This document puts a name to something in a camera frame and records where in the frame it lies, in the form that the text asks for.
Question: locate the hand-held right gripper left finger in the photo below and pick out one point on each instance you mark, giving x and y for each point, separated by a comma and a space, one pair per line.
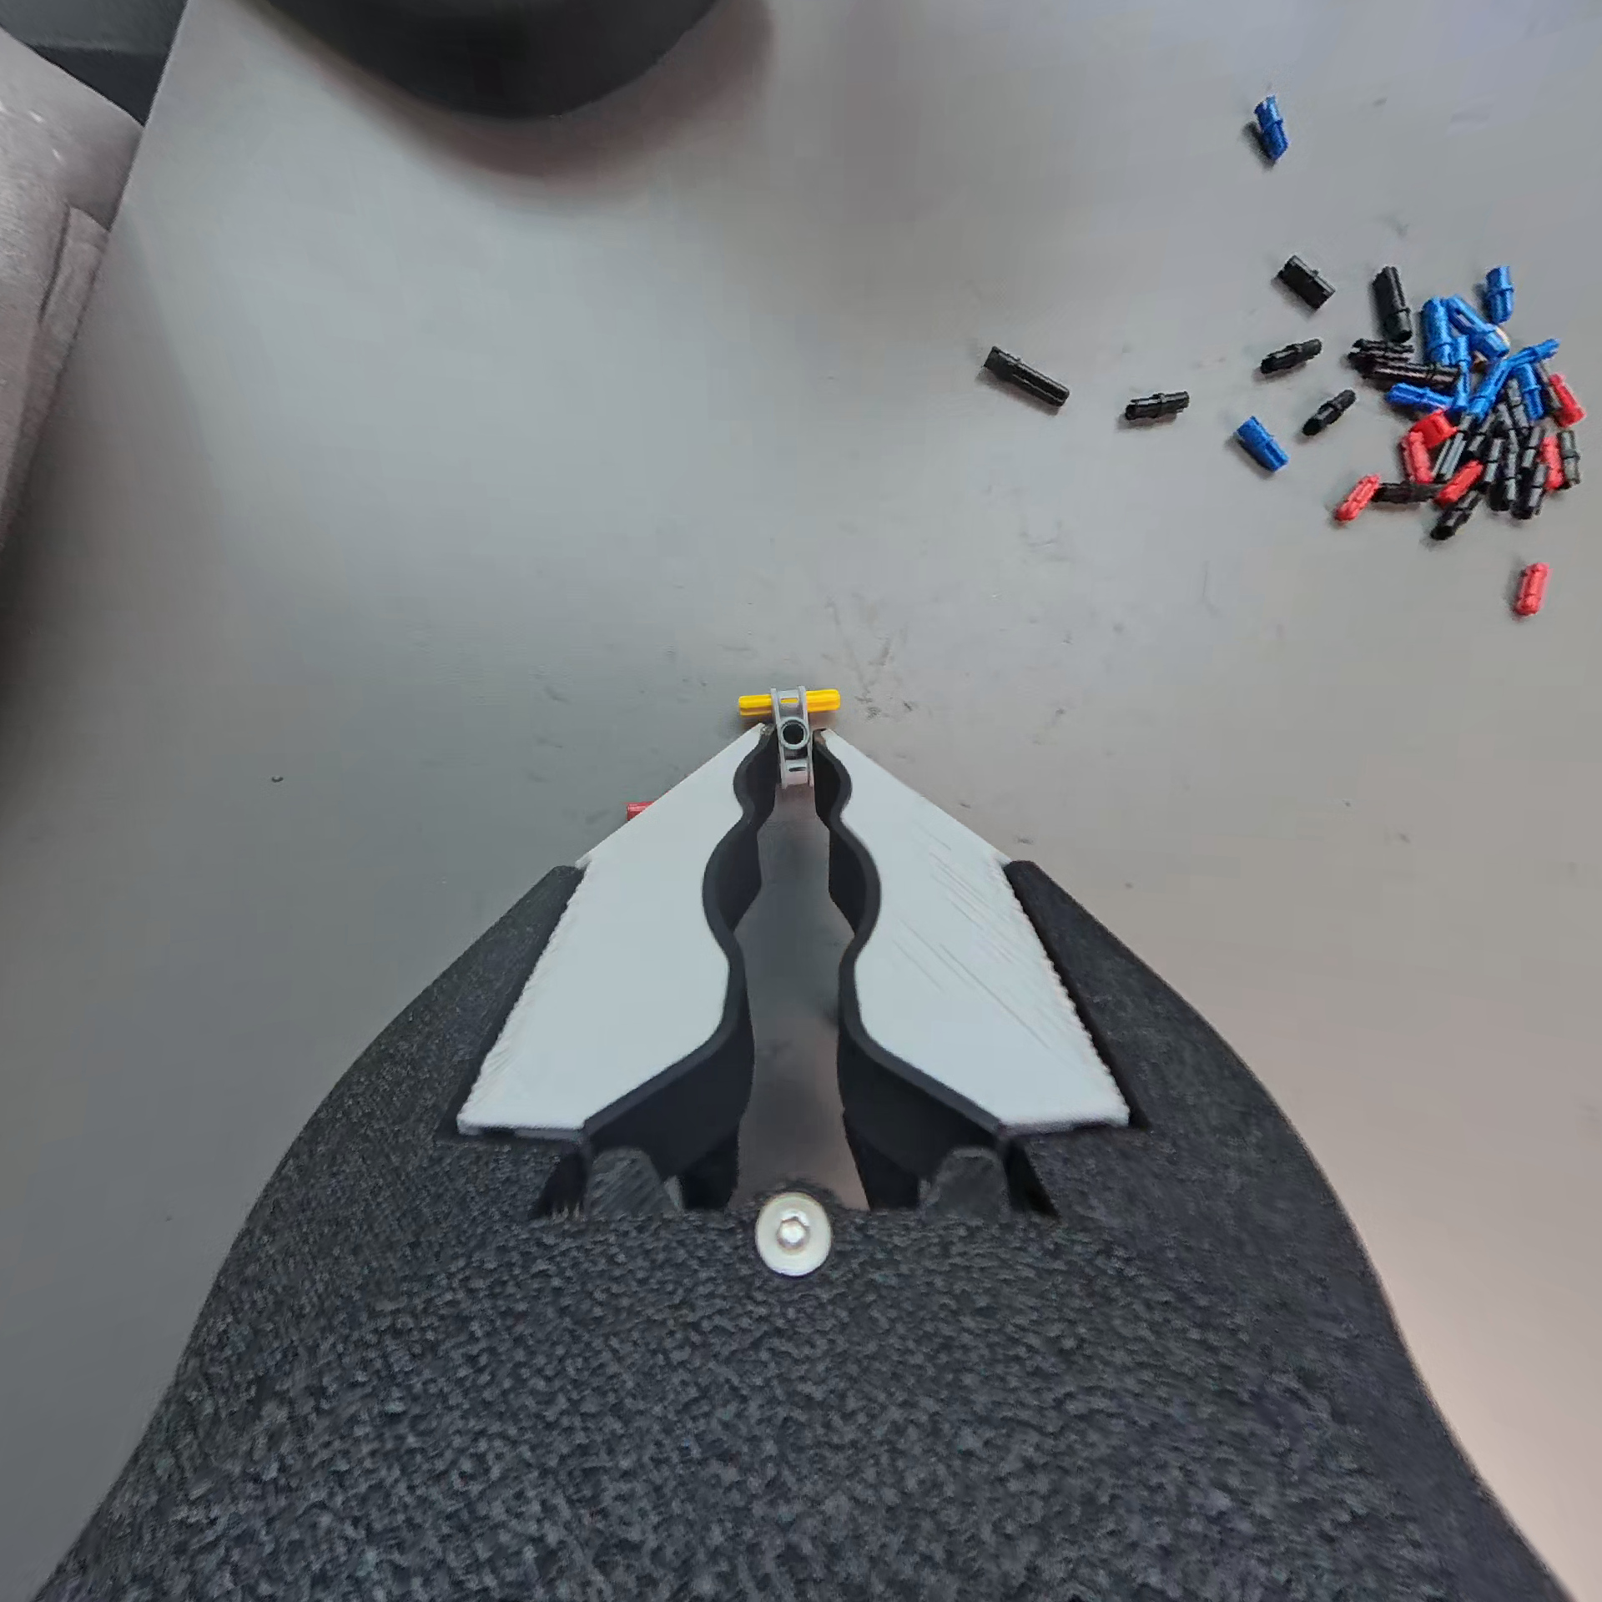
612, 977

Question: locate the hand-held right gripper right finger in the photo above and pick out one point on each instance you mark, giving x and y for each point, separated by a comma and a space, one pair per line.
963, 977

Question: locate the grey connector with yellow axle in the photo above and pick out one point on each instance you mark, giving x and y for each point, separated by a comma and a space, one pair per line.
792, 739

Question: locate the pile of small connector pins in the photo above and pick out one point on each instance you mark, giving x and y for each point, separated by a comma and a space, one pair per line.
1490, 437

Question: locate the grey desk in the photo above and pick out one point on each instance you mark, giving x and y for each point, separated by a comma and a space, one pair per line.
500, 500

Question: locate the grey cloth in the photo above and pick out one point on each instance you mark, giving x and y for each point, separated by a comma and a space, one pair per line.
50, 250

